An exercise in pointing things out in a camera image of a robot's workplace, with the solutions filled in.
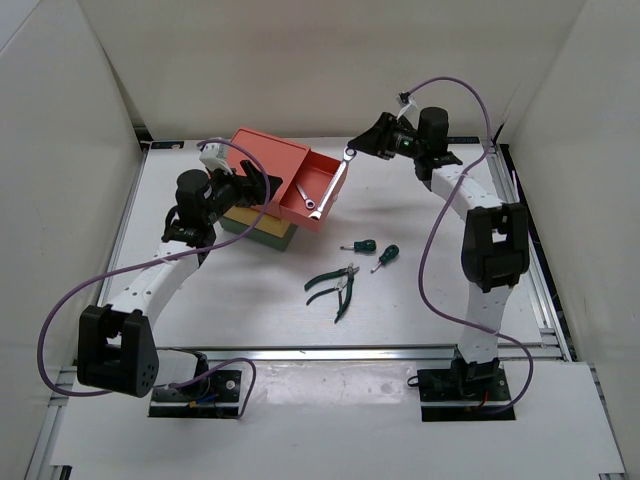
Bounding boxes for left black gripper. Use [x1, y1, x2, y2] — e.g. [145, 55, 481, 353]
[202, 161, 282, 226]

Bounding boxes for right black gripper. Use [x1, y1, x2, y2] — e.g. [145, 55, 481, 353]
[348, 113, 426, 161]

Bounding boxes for large silver ratchet wrench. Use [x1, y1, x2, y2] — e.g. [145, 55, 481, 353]
[308, 146, 357, 221]

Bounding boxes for yellow drawer box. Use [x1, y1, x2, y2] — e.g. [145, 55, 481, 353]
[223, 207, 297, 239]

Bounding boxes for red drawer box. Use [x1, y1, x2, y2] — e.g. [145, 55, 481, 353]
[227, 128, 347, 232]

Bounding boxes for small silver ratchet wrench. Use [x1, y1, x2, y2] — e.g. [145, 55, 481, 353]
[296, 183, 315, 210]

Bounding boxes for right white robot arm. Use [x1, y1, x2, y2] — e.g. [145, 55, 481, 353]
[347, 107, 529, 400]

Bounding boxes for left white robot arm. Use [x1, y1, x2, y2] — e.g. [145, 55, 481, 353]
[77, 160, 283, 400]

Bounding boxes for green drawer box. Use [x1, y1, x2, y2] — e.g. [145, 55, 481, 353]
[220, 217, 298, 252]

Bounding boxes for green screwdriver orange cap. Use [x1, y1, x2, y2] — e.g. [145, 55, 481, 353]
[340, 239, 377, 255]

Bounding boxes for green stubby screwdriver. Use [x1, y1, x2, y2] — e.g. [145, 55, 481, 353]
[370, 244, 399, 274]

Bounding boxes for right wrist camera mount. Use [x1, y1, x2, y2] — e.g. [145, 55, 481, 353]
[396, 92, 418, 119]

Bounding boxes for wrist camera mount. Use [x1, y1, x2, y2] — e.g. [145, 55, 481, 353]
[199, 143, 234, 174]
[396, 92, 418, 119]

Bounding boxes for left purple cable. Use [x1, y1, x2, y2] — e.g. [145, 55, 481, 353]
[37, 139, 273, 419]

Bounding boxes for purple cable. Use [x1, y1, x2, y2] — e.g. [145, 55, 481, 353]
[397, 76, 534, 415]
[37, 139, 273, 419]

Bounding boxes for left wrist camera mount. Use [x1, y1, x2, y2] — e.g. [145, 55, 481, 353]
[199, 143, 234, 174]

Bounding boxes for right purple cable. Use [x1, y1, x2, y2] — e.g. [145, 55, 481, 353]
[397, 76, 534, 415]

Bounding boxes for green handled pliers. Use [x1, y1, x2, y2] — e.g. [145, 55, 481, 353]
[304, 263, 360, 291]

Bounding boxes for green handled cutters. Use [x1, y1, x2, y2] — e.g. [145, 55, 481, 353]
[305, 277, 354, 324]

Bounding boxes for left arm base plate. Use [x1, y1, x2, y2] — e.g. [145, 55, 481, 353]
[147, 349, 243, 419]

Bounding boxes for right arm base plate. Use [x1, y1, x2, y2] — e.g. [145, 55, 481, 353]
[407, 357, 516, 423]

